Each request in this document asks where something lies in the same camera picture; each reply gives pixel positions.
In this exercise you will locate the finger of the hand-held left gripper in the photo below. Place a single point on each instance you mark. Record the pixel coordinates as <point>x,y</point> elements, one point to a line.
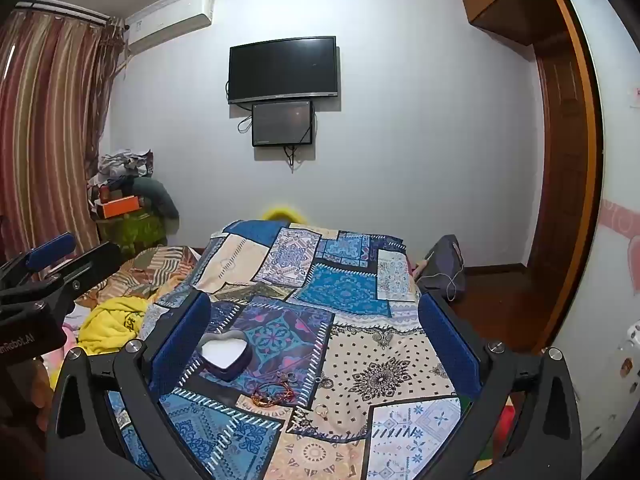
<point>51,250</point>
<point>87,265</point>

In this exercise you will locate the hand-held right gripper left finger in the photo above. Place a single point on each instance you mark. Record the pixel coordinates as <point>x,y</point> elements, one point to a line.
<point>180,341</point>

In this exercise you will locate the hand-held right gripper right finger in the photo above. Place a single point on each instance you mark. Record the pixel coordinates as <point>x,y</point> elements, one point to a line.
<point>447,341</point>

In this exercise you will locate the purple heart-shaped box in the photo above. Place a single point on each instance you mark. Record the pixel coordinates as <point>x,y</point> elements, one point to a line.
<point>225,355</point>

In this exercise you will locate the person's left hand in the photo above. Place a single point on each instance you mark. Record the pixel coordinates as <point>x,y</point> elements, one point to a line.
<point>41,375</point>

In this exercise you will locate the green patterned cloth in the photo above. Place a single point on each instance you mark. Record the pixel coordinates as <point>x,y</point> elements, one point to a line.
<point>135,232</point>

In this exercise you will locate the yellow cloth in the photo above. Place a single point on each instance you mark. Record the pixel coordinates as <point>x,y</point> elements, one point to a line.
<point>112,322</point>

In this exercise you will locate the orange box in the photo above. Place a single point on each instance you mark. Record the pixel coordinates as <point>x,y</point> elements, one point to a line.
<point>120,206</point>

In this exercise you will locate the striped blanket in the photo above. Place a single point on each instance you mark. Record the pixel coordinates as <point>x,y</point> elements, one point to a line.
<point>160,267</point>

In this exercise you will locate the patchwork printed blanket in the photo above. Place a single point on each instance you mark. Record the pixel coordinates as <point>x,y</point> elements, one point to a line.
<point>360,320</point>

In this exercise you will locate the pile of bags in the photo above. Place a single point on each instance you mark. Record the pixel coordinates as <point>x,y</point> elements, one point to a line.
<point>122,165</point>

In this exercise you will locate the striped red curtain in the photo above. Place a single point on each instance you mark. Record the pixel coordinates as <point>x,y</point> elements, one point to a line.
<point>50,130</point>

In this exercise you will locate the yellow plastic object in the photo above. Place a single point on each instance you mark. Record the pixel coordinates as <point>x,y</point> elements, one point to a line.
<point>282,214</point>

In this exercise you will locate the brown wooden wardrobe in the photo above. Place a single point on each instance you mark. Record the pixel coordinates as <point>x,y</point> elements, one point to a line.
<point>565,160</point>

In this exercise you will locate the small black monitor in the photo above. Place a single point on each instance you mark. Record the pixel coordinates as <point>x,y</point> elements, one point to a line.
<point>281,122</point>

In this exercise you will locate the white air conditioner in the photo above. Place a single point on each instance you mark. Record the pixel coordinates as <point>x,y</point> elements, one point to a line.
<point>167,22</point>

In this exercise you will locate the pink wall sticker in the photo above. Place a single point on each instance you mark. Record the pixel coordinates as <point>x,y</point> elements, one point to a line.
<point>620,220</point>

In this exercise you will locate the black wall television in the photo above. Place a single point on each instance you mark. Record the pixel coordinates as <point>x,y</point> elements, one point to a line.
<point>282,67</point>

